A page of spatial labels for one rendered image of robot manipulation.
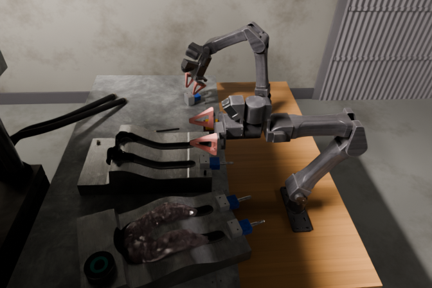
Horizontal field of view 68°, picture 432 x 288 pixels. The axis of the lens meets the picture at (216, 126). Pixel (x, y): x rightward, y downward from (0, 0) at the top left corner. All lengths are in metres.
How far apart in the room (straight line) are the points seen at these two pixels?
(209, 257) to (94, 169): 0.57
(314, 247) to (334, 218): 0.16
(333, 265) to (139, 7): 2.24
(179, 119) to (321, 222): 0.81
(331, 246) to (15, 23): 2.70
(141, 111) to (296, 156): 0.79
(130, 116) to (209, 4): 1.36
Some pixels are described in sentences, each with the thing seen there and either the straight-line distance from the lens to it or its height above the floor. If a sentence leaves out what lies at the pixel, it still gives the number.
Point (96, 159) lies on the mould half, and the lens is 1.38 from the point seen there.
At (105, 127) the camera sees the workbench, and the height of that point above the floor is 0.80.
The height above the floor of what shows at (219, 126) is 1.23.
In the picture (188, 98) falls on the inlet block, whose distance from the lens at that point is 1.67.
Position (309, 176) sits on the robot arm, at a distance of 1.13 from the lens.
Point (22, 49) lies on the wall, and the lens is 3.15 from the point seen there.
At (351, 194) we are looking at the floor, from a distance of 2.54.
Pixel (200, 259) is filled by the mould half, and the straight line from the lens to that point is 1.04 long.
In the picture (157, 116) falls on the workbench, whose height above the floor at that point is 0.80.
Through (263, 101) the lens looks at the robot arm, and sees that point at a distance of 0.89.
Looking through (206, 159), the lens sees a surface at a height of 0.92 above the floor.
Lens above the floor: 1.80
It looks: 40 degrees down
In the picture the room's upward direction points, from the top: 3 degrees clockwise
